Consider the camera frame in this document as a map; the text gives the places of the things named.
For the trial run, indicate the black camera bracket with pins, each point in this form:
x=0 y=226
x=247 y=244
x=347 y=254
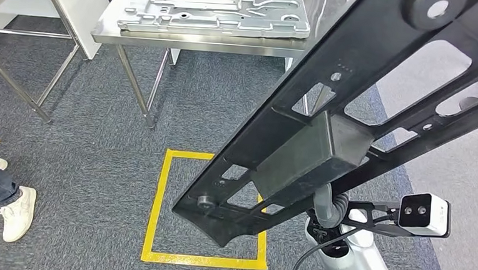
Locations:
x=376 y=229

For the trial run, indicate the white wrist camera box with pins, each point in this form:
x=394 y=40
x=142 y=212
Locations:
x=437 y=214

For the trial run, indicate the black plastic panel part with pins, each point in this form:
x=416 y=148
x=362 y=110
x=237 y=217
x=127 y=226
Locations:
x=296 y=154

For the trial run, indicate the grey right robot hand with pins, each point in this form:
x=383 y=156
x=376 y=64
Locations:
x=324 y=207

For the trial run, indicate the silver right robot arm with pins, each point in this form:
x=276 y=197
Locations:
x=355 y=269

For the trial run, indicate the stamped metal plate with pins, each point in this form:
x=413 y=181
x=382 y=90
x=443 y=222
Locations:
x=212 y=20

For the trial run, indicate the stainless steel workbench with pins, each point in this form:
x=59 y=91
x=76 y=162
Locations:
x=186 y=41

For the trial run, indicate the steel frame table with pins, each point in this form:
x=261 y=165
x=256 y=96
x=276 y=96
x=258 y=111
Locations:
x=21 y=33

